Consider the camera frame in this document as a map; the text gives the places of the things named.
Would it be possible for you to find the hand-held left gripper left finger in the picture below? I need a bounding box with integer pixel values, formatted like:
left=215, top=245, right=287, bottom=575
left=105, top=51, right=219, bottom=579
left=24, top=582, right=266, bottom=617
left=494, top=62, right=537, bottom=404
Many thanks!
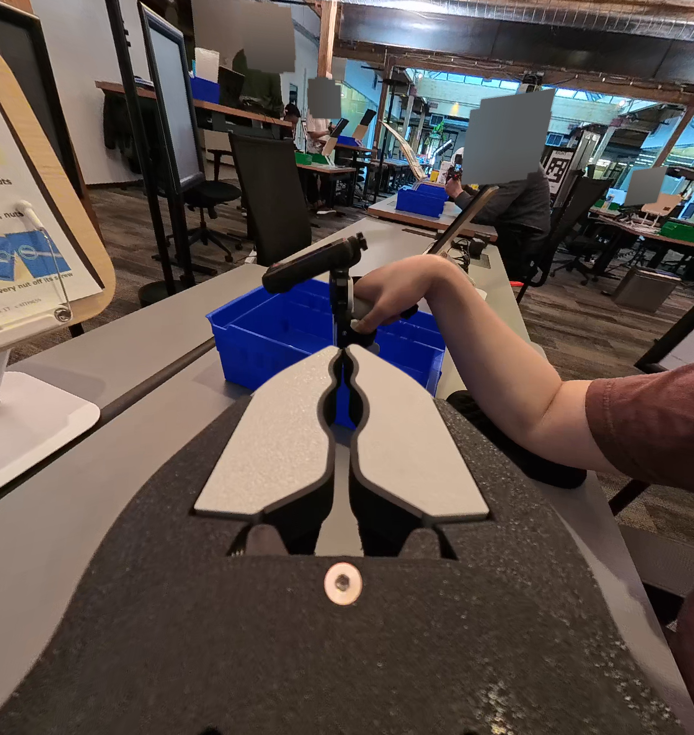
left=193, top=345, right=343, bottom=523

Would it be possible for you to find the white document stand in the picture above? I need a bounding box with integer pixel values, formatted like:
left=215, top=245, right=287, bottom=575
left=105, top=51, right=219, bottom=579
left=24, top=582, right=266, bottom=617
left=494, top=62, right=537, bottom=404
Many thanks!
left=0, top=339, right=102, bottom=501

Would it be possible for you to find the blue labelled storage bin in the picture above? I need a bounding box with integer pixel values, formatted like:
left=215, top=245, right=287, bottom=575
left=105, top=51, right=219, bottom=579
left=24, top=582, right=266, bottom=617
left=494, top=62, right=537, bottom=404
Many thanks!
left=395, top=184, right=448, bottom=219

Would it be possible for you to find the wood-edged grey desk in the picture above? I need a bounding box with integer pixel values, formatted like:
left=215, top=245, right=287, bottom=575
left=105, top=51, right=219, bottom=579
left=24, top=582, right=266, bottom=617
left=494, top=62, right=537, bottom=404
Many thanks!
left=367, top=192, right=500, bottom=242

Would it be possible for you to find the black framed marker sign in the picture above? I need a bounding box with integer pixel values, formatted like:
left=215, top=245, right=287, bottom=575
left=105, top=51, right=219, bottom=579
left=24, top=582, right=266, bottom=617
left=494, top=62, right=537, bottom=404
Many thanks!
left=634, top=287, right=694, bottom=374

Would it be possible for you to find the black mesh office chair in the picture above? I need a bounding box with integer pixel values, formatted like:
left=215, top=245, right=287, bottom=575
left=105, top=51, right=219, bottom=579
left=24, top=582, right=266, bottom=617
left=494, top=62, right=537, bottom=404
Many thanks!
left=516, top=172, right=612, bottom=305

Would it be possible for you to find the person in maroon shirt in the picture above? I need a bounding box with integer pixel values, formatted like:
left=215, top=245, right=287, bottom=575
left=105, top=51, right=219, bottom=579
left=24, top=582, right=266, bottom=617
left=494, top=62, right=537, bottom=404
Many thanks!
left=585, top=356, right=694, bottom=735

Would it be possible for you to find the person's right hand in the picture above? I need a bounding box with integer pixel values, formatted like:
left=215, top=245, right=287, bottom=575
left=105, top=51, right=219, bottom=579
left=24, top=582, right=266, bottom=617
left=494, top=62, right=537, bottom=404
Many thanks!
left=353, top=255, right=468, bottom=336

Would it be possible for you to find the small marker board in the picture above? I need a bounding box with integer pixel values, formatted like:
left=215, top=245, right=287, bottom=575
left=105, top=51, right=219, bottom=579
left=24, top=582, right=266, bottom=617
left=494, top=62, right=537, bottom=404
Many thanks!
left=542, top=146, right=574, bottom=196

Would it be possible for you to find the curved wooden document board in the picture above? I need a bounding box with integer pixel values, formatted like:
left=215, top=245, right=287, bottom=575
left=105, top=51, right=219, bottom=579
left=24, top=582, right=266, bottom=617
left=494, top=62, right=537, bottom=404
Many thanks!
left=381, top=121, right=428, bottom=181

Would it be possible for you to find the wire page holder clip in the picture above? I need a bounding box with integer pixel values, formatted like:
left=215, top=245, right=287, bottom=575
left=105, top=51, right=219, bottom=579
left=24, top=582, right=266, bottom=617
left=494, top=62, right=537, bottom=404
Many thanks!
left=16, top=200, right=74, bottom=323

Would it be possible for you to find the blue plastic bin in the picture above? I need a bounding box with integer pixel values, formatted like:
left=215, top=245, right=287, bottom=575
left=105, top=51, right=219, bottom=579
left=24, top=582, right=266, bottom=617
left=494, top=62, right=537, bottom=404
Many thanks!
left=206, top=278, right=446, bottom=431

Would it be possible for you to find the black high-back chair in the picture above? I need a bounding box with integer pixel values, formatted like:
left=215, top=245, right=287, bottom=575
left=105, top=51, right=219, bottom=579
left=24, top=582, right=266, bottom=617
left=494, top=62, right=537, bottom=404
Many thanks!
left=229, top=132, right=313, bottom=268

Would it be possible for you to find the black easel stand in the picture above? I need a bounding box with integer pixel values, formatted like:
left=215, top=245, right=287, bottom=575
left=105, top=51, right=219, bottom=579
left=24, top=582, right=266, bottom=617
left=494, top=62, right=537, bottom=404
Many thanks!
left=105, top=0, right=218, bottom=288

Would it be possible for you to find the wooden top office desk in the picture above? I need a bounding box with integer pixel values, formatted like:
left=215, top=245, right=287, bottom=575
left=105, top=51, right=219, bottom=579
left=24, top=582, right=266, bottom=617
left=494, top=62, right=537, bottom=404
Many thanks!
left=295, top=162, right=358, bottom=216
left=588, top=204, right=694, bottom=271

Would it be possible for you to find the black round stand base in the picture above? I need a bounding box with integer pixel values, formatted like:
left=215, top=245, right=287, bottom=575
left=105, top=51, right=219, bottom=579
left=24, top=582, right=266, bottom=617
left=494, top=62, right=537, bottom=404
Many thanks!
left=139, top=280, right=178, bottom=308

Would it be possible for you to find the dark framed panel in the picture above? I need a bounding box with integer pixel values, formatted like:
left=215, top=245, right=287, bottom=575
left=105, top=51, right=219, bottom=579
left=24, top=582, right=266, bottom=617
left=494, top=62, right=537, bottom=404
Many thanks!
left=0, top=0, right=103, bottom=242

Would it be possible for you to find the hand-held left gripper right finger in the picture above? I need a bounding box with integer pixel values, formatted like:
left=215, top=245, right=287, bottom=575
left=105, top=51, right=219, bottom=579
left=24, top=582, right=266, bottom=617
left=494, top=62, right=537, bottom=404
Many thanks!
left=346, top=343, right=491, bottom=526

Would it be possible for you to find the long wooden wall desk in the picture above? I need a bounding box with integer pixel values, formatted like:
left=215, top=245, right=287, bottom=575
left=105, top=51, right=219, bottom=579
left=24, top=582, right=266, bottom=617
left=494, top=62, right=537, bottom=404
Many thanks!
left=94, top=79, right=295, bottom=130

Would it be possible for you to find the instruction board on stand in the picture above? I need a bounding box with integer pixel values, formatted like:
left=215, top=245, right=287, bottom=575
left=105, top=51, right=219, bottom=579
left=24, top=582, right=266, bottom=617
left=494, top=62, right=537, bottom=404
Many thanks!
left=0, top=29, right=117, bottom=345

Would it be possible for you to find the person's right forearm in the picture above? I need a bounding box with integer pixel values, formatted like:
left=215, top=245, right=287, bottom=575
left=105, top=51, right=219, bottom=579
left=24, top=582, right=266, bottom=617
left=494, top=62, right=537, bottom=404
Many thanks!
left=424, top=261, right=607, bottom=476

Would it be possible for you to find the tilted thin display board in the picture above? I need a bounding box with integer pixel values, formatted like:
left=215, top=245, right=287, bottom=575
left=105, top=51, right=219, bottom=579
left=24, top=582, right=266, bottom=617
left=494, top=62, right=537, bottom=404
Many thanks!
left=421, top=185, right=500, bottom=256

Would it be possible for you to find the grey metal waste bin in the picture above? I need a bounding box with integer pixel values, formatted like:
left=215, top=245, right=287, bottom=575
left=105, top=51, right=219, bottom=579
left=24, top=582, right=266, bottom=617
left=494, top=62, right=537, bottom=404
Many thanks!
left=611, top=265, right=682, bottom=314

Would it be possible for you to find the black round textured pad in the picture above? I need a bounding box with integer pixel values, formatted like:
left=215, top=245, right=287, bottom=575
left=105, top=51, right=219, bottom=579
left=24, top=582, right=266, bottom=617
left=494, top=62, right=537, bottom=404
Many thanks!
left=447, top=390, right=588, bottom=490

